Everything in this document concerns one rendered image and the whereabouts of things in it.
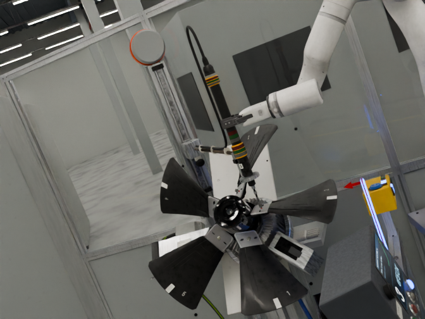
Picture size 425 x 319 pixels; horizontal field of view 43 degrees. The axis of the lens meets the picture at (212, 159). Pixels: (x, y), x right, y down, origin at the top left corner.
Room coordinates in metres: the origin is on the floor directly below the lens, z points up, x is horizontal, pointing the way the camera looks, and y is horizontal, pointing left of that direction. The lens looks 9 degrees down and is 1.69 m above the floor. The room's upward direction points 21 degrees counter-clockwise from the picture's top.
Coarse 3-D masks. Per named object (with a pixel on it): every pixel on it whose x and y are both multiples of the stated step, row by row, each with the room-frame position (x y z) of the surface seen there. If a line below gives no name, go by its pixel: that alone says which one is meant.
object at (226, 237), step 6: (216, 228) 1.80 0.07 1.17; (222, 228) 1.80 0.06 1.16; (210, 234) 1.80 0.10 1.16; (216, 234) 1.80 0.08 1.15; (222, 234) 1.80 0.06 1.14; (228, 234) 1.81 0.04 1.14; (210, 240) 1.80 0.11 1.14; (216, 240) 1.80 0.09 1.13; (222, 240) 1.80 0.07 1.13; (228, 240) 1.81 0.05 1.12; (216, 246) 1.80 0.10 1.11; (222, 246) 1.80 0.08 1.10
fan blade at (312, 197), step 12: (300, 192) 1.79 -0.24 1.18; (312, 192) 1.75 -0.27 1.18; (324, 192) 1.72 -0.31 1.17; (336, 192) 1.70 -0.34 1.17; (276, 204) 1.76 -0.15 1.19; (288, 204) 1.72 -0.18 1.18; (300, 204) 1.70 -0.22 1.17; (312, 204) 1.68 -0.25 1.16; (324, 204) 1.66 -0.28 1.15; (336, 204) 1.65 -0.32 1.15; (300, 216) 1.65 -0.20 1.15; (312, 216) 1.63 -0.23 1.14; (324, 216) 1.62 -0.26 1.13
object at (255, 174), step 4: (232, 156) 1.82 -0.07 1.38; (236, 160) 1.80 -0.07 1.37; (240, 168) 1.80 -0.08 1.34; (240, 172) 1.80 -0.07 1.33; (256, 172) 1.78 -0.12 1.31; (252, 176) 1.75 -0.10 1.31; (256, 176) 1.75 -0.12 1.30; (240, 180) 1.77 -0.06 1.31; (244, 180) 1.75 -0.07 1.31; (248, 180) 1.75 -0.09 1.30
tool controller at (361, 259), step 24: (360, 240) 1.06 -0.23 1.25; (336, 264) 1.02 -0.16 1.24; (360, 264) 0.95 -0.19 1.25; (384, 264) 0.99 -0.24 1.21; (336, 288) 0.92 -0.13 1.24; (360, 288) 0.87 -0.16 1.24; (384, 288) 0.89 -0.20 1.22; (408, 288) 1.04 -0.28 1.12; (336, 312) 0.89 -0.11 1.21; (360, 312) 0.88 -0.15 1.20; (384, 312) 0.86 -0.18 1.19; (408, 312) 0.93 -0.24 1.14
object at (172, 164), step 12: (168, 168) 2.00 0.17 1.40; (180, 168) 1.96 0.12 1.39; (168, 180) 2.00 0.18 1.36; (180, 180) 1.96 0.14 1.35; (192, 180) 1.92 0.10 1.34; (168, 192) 2.00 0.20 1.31; (180, 192) 1.96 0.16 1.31; (192, 192) 1.92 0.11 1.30; (204, 192) 1.88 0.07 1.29; (168, 204) 2.01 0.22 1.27; (180, 204) 1.97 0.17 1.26; (192, 204) 1.93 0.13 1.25; (204, 204) 1.89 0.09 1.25; (204, 216) 1.92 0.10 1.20
